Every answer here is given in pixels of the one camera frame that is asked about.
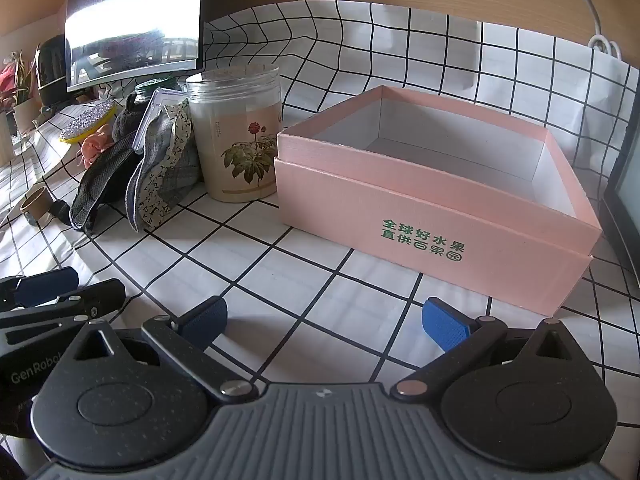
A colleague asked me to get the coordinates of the dark grey plush toy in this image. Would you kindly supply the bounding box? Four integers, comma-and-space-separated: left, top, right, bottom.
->
111, 94, 152, 147

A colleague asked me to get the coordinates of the clear jar with flower label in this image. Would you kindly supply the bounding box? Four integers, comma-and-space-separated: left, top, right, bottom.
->
185, 65, 281, 204

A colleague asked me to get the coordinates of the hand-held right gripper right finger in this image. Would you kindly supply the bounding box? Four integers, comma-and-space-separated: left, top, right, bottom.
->
391, 297, 593, 404

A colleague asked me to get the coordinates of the clear acrylic stand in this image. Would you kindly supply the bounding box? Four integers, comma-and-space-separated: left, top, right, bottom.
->
133, 87, 191, 154

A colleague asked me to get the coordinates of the green lid jar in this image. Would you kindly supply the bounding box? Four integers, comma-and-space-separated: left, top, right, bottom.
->
134, 77, 189, 104

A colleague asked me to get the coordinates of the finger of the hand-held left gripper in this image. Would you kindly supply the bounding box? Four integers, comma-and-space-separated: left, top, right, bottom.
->
0, 279, 127, 333
0, 266, 81, 311

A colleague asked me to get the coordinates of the black appliance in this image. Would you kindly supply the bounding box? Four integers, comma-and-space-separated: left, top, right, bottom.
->
36, 35, 69, 107

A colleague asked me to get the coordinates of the grey plaid patterned cloth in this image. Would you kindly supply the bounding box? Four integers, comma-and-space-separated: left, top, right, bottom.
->
125, 102, 204, 234

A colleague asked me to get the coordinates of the black framed screen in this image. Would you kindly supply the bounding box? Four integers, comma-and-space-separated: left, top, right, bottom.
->
599, 62, 640, 262

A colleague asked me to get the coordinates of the potted plant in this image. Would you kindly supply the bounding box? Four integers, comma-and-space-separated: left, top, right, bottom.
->
0, 50, 45, 134

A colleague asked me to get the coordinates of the brown cardboard box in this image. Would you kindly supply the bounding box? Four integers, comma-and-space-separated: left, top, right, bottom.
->
274, 85, 603, 319

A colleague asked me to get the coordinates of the large black box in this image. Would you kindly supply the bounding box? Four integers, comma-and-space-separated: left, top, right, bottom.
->
64, 0, 207, 94

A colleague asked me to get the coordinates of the glittery yellow sponge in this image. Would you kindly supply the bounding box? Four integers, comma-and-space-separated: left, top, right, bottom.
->
59, 99, 120, 145

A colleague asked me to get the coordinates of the checkered white tablecloth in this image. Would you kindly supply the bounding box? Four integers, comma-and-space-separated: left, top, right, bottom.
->
0, 0, 640, 480

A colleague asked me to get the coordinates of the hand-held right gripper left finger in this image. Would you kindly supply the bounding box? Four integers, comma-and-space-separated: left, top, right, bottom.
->
74, 296, 256, 404

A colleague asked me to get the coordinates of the dark grey mesh cloth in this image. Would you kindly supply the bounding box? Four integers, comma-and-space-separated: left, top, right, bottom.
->
69, 139, 144, 234

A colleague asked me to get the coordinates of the pink fabric flower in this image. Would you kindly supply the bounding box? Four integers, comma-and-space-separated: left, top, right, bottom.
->
76, 130, 119, 171

